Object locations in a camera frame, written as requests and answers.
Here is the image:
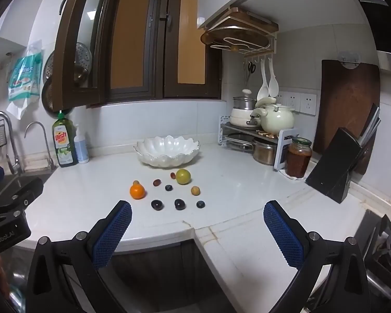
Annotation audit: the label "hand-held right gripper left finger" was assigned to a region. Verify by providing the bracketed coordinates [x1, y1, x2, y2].
[25, 200, 133, 313]

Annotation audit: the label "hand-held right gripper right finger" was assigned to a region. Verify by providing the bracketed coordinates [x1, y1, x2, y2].
[263, 200, 369, 313]

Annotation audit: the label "orange tangerine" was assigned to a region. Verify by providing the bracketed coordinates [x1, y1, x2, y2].
[129, 184, 146, 200]

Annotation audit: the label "green round fruit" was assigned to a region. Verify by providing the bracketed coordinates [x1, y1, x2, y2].
[176, 168, 192, 185]

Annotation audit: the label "white scalloped bowl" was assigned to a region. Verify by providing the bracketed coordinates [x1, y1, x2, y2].
[133, 136, 200, 167]

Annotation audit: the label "steel sink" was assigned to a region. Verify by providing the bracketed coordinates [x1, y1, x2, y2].
[0, 170, 54, 203]

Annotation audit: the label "chrome spring faucet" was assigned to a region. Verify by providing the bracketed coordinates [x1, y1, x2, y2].
[0, 111, 24, 175]

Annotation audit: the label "dark base cabinet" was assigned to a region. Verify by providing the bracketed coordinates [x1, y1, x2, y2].
[111, 238, 238, 313]

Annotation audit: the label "small white tray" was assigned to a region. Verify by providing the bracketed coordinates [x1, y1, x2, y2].
[278, 168, 308, 182]

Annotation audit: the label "green dish soap bottle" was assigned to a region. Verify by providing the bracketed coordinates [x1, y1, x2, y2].
[52, 112, 79, 168]

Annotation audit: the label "glass jar of red sauce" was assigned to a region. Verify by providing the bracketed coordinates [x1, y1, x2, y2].
[286, 137, 313, 179]

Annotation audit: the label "white pump soap bottle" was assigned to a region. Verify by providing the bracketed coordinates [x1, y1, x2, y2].
[74, 124, 89, 164]

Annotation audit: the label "grey white corner shelf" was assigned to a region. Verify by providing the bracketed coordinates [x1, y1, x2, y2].
[219, 115, 298, 172]

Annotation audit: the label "steel stock pot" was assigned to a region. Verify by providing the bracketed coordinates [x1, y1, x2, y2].
[252, 137, 281, 166]

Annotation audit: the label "black knife block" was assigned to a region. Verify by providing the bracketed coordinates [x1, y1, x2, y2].
[306, 128, 362, 204]

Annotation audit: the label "black hanging pan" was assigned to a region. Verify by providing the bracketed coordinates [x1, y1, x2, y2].
[41, 78, 74, 115]

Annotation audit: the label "gas stove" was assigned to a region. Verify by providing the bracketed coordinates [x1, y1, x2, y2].
[355, 209, 391, 300]

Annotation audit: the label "blue-green plastic bag pack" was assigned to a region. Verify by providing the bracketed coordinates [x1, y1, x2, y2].
[6, 41, 44, 120]

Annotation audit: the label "glass pot lid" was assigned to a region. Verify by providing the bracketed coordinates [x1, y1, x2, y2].
[226, 133, 255, 151]

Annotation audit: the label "cream ceramic kettle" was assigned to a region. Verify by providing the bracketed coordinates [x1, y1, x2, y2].
[255, 97, 295, 136]

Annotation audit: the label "cream saucepan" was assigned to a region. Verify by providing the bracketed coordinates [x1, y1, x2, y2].
[230, 106, 268, 128]

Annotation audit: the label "open brown window sash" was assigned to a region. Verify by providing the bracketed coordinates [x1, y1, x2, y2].
[52, 0, 114, 111]

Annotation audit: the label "steel steamer with glass lid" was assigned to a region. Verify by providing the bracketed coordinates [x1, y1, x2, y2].
[233, 89, 258, 111]

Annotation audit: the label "steel kitchen knives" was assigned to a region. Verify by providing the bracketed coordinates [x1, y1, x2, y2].
[358, 103, 381, 147]

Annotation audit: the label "dark wooden cutting board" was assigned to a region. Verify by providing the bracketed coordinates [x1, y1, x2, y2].
[313, 59, 381, 177]

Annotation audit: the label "white ladle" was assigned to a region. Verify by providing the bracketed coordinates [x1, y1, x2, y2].
[257, 59, 270, 100]

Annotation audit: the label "perforated steel steamer plate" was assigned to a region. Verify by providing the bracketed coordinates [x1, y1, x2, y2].
[42, 42, 93, 85]

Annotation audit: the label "round wooden cutting board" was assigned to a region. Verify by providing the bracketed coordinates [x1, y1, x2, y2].
[200, 26, 271, 53]

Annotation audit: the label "rectangular wooden cutting board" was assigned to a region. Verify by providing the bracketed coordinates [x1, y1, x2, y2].
[212, 7, 279, 34]

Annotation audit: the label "white wall outlet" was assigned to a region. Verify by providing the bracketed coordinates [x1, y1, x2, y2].
[284, 92, 301, 113]
[300, 93, 317, 116]

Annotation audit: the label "black-handled scissors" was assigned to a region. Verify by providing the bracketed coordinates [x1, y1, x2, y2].
[244, 60, 256, 87]

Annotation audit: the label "white wire board rack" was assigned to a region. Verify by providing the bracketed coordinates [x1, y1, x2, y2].
[202, 7, 279, 63]

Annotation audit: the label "clear wall hook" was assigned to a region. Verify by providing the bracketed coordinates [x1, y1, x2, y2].
[338, 50, 361, 69]

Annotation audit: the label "brown window frame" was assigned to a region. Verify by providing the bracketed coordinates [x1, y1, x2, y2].
[88, 0, 223, 108]

